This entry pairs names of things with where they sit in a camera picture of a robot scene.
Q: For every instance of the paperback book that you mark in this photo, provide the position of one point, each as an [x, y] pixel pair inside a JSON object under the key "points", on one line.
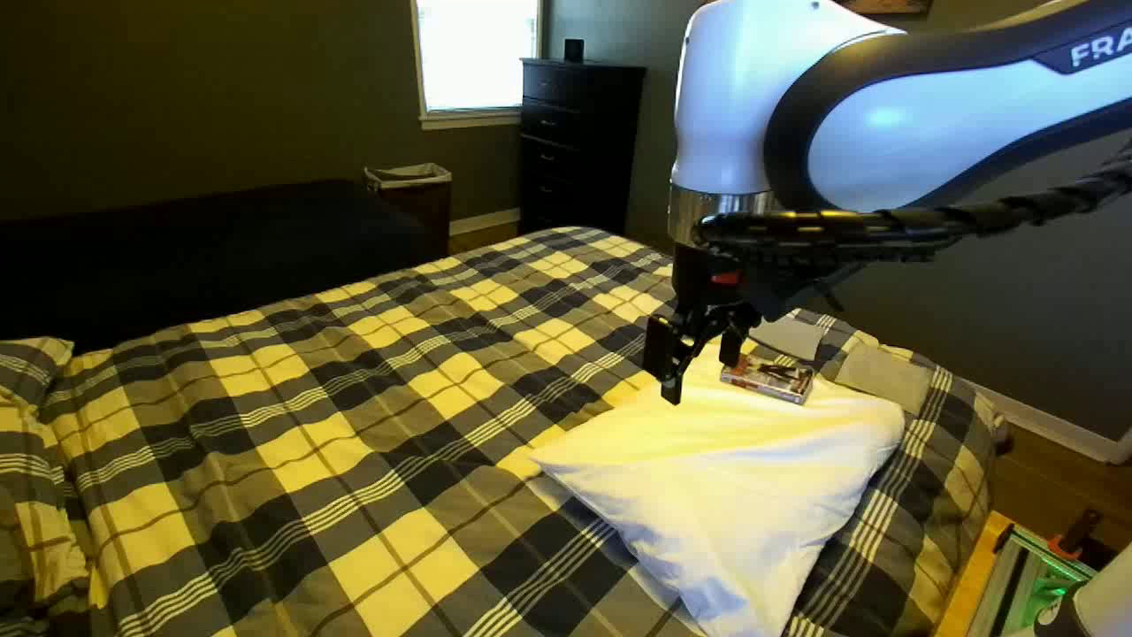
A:
{"points": [[772, 378]]}

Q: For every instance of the robot cart with wooden edge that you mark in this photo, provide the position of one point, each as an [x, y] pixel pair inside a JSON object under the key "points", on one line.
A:
{"points": [[1027, 589]]}

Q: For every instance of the black dresser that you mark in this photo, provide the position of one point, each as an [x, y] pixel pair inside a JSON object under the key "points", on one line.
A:
{"points": [[582, 146]]}

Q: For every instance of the plaid pillow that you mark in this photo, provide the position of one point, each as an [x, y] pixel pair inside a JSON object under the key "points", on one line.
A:
{"points": [[28, 366]]}

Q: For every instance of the black futon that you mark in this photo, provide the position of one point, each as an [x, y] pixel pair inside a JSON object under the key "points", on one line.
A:
{"points": [[179, 259]]}

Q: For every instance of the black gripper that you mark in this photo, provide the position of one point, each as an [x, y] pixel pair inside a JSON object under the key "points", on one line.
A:
{"points": [[712, 287]]}

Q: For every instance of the plaid yellow grey comforter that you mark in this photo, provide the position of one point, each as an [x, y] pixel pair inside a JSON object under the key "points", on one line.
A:
{"points": [[355, 412]]}

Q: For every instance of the small black object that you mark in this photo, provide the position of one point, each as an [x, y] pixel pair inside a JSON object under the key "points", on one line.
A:
{"points": [[575, 51]]}

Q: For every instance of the framed wall picture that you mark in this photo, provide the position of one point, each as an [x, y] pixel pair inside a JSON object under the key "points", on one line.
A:
{"points": [[888, 4]]}

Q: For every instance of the white plastic object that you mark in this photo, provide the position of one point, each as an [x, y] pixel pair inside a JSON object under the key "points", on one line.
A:
{"points": [[1107, 603]]}

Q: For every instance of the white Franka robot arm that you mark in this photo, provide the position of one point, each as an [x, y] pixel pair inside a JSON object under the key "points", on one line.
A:
{"points": [[728, 92]]}

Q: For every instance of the brown side table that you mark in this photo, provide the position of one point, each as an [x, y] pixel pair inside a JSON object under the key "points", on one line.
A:
{"points": [[412, 195]]}

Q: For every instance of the white pillow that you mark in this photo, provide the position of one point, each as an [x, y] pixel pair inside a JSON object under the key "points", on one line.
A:
{"points": [[728, 484]]}

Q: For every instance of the bright window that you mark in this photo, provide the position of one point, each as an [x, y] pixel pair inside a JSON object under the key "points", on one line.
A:
{"points": [[478, 55]]}

